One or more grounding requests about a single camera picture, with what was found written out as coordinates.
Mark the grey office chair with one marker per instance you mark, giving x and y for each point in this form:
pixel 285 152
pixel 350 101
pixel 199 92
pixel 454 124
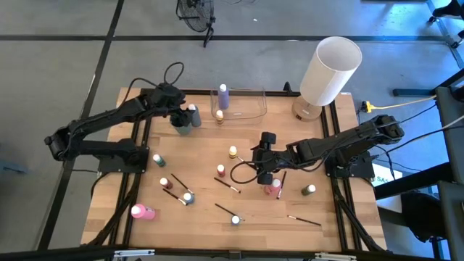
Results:
pixel 454 44

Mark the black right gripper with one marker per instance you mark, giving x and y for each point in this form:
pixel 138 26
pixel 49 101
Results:
pixel 266 159

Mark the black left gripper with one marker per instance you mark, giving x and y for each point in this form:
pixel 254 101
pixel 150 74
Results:
pixel 182 116

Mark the person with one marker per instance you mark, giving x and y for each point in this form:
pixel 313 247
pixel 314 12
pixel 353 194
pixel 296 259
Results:
pixel 449 8

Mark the white labelled box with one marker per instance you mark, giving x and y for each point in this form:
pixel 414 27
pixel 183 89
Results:
pixel 388 175

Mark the large slate grey paint bottle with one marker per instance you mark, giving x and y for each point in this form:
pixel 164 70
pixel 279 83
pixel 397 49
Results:
pixel 196 117

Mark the black chair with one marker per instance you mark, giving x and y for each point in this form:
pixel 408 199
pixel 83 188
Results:
pixel 420 215

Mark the small olive green paint bottle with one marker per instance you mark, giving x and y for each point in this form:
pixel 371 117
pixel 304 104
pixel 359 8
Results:
pixel 308 190

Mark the large purple paint bottle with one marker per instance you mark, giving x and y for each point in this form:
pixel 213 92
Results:
pixel 223 99

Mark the clear plastic bin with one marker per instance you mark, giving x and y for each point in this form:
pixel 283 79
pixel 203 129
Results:
pixel 246 105

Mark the small maroon paint bottle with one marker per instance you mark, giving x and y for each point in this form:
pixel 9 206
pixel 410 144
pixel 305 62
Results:
pixel 166 183

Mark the dark desk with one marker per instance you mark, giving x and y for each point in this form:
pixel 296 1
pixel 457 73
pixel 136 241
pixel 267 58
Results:
pixel 449 145

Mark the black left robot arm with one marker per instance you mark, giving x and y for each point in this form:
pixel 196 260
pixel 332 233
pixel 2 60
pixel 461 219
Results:
pixel 108 116

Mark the large pink paint bottle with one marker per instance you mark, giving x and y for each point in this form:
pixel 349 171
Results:
pixel 143 212

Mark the black floor fan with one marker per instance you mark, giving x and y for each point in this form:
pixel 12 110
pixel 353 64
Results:
pixel 195 16

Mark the small teal paint bottle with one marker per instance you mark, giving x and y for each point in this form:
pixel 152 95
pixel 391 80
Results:
pixel 158 160

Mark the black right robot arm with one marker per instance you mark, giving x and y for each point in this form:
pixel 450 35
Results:
pixel 344 141

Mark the small orange yellow paint bottle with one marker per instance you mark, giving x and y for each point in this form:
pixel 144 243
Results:
pixel 219 116

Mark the small red paint bottle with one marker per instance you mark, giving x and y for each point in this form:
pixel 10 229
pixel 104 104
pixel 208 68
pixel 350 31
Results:
pixel 220 170

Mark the white shade wooden base lamp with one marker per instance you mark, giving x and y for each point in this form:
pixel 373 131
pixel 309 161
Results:
pixel 326 79

